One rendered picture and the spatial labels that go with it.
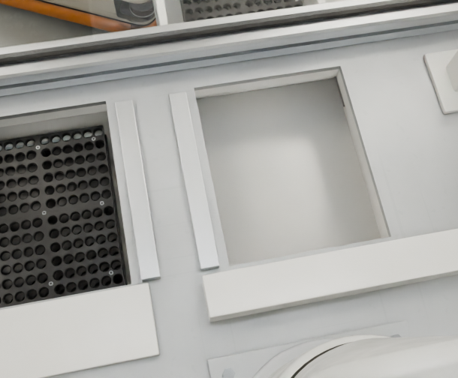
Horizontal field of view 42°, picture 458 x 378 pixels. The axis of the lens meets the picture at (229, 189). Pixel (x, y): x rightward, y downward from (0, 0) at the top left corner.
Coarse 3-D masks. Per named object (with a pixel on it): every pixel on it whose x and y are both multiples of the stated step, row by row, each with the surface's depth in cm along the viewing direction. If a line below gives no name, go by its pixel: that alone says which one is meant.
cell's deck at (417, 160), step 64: (256, 64) 80; (320, 64) 80; (384, 64) 81; (384, 128) 77; (448, 128) 78; (384, 192) 74; (448, 192) 75; (128, 256) 70; (192, 256) 70; (192, 320) 68; (256, 320) 68; (320, 320) 68; (384, 320) 69; (448, 320) 69
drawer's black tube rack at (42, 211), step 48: (96, 144) 80; (0, 192) 77; (48, 192) 80; (96, 192) 78; (0, 240) 75; (48, 240) 75; (96, 240) 75; (0, 288) 73; (48, 288) 73; (96, 288) 73
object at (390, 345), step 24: (336, 336) 67; (360, 336) 51; (384, 336) 51; (408, 336) 67; (432, 336) 40; (456, 336) 37; (216, 360) 65; (240, 360) 65; (264, 360) 65; (288, 360) 64; (312, 360) 49; (336, 360) 38; (360, 360) 34; (384, 360) 33; (408, 360) 32; (432, 360) 32; (456, 360) 32
